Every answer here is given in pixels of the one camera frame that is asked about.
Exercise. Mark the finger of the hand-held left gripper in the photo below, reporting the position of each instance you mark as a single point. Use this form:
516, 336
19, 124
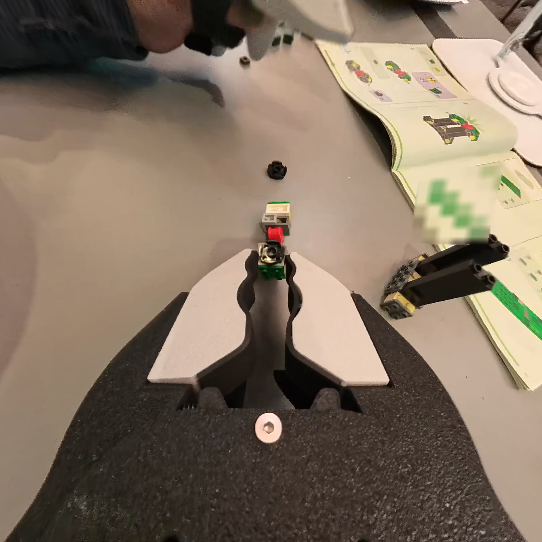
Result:
260, 40
313, 17

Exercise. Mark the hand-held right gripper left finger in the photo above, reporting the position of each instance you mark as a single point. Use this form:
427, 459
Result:
203, 330

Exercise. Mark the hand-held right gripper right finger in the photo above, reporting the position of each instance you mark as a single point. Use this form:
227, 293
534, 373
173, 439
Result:
334, 334

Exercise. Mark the small grey red green brick assembly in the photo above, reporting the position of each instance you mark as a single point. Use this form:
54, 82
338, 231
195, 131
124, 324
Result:
273, 254

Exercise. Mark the black round brick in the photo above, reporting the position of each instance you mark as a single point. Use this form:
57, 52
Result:
277, 170

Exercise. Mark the person's left forearm dark sleeve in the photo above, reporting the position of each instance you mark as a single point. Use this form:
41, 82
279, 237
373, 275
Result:
63, 29

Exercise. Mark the white desk lamp base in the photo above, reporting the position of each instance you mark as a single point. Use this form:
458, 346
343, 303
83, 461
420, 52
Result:
465, 63

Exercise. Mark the person's left hand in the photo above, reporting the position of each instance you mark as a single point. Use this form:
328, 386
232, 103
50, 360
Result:
161, 25

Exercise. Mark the black pillar brick assembly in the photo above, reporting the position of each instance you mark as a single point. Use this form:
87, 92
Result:
449, 281

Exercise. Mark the green building instruction booklet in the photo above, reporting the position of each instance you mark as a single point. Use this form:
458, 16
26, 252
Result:
444, 139

